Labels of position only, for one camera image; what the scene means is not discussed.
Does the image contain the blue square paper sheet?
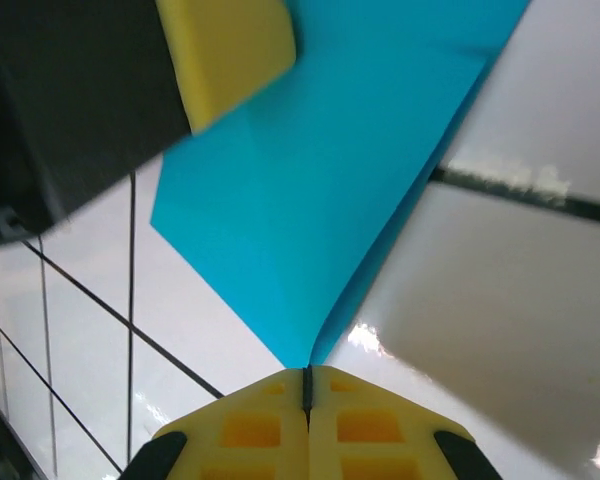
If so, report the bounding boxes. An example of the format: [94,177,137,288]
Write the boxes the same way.
[149,0,531,371]

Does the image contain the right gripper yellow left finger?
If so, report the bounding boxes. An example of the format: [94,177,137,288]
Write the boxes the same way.
[124,367,309,480]

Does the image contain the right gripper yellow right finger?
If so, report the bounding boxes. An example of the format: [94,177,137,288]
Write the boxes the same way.
[308,364,501,480]

